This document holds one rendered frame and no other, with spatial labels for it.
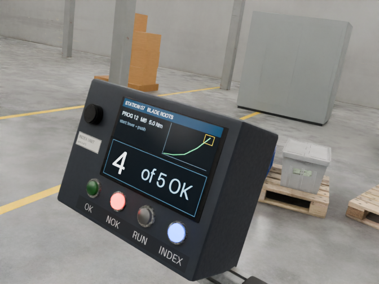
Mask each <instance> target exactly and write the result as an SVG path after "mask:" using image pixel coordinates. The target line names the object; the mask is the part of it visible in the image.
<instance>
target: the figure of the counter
mask: <svg viewBox="0 0 379 284"><path fill-rule="evenodd" d="M138 150H139V148H137V147H134V146H132V145H130V144H127V143H124V142H122V141H119V140H117V139H115V138H113V139H112V142H111V146H110V149H109V152H108V156H107V159H106V162H105V165H104V169H103V172H102V173H103V174H105V175H107V176H109V177H111V178H113V179H115V180H117V181H119V182H121V183H123V184H126V185H128V183H129V180H130V176H131V172H132V170H133V167H134V163H135V160H136V156H137V154H138Z"/></svg>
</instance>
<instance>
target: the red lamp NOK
mask: <svg viewBox="0 0 379 284"><path fill-rule="evenodd" d="M126 204H127V198H126V195H125V193H124V192H122V191H117V192H114V193H113V194H112V196H111V207H112V209H113V210H114V211H117V212H121V211H123V210H124V209H125V207H126Z"/></svg>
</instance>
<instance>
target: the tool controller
mask: <svg viewBox="0 0 379 284"><path fill-rule="evenodd" d="M113 138H115V139H117V140H119V141H122V142H124V143H127V144H130V145H132V146H134V147H137V148H139V150H138V154H137V156H136V160H135V163H134V167H133V170H132V172H131V176H130V180H129V183H128V185H126V184H123V183H121V182H119V181H117V180H115V179H113V178H111V177H109V176H107V175H105V174H103V173H102V172H103V169H104V165H105V162H106V159H107V156H108V152H109V149H110V146H111V142H112V139H113ZM277 140H278V134H277V133H275V132H273V131H270V130H268V129H265V128H263V127H260V126H257V125H255V124H252V123H250V122H247V121H245V120H242V119H239V118H235V117H231V116H228V115H225V114H221V113H217V112H214V111H211V110H207V109H203V108H199V107H197V106H193V105H189V104H185V103H181V102H179V101H175V100H172V99H167V98H165V97H161V96H157V95H154V94H150V93H147V92H143V91H139V90H136V89H133V88H129V87H125V86H121V85H118V84H115V83H111V82H107V81H104V80H101V79H97V78H96V79H93V80H92V81H91V85H90V88H89V92H88V94H87V98H86V102H85V106H84V108H83V112H82V116H81V119H80V122H79V125H78V129H77V132H76V136H75V138H74V142H73V146H72V149H71V152H70V156H69V159H68V163H67V166H66V169H65V173H64V176H63V179H62V182H61V186H60V189H59V193H58V201H60V202H61V203H63V204H65V205H66V206H68V207H70V208H71V209H73V210H75V211H76V212H78V213H79V214H81V215H82V216H84V217H86V218H88V219H89V220H91V221H92V222H94V223H95V224H97V225H99V226H100V227H102V228H104V229H105V230H107V231H109V232H110V233H112V234H114V235H115V236H117V237H118V238H120V239H122V240H123V241H125V242H127V243H128V244H130V245H132V246H133V247H135V248H136V249H138V250H139V251H141V252H143V253H145V254H146V255H148V256H149V257H151V258H153V259H155V260H156V261H157V262H159V263H161V264H162V265H164V266H166V267H167V268H169V269H171V270H172V271H174V272H175V273H177V274H179V275H180V276H182V277H184V278H185V279H187V280H189V281H192V282H194V281H198V280H200V279H204V278H208V277H211V276H214V275H217V274H221V273H224V272H226V271H229V270H230V269H232V268H233V267H237V264H238V261H239V258H240V255H241V252H242V249H243V245H244V242H245V239H246V236H247V234H248V230H249V227H250V223H251V221H252V218H253V215H254V212H255V208H256V205H257V202H258V199H259V196H260V193H261V190H262V187H263V183H264V181H265V178H266V175H267V172H268V168H269V166H270V162H271V159H272V156H273V153H274V150H275V147H276V144H277ZM91 179H98V180H99V181H100V182H101V185H102V190H101V193H100V195H99V196H98V197H96V198H91V197H89V196H88V194H87V191H86V187H87V183H88V182H89V181H90V180H91ZM117 191H122V192H124V193H125V195H126V198H127V204H126V207H125V209H124V210H123V211H121V212H117V211H114V210H113V209H112V207H111V196H112V194H113V193H114V192H117ZM144 205H150V206H151V207H152V208H153V209H154V211H155V215H156V217H155V221H154V223H153V224H152V225H151V226H150V227H143V226H141V225H140V224H139V222H138V219H137V214H138V210H139V209H140V208H141V207H142V206H144ZM174 221H181V222H183V223H184V224H185V226H186V228H187V239H186V240H185V242H184V243H182V244H181V245H175V244H173V243H171V242H170V240H169V239H168V227H169V225H170V224H171V223H172V222H174Z"/></svg>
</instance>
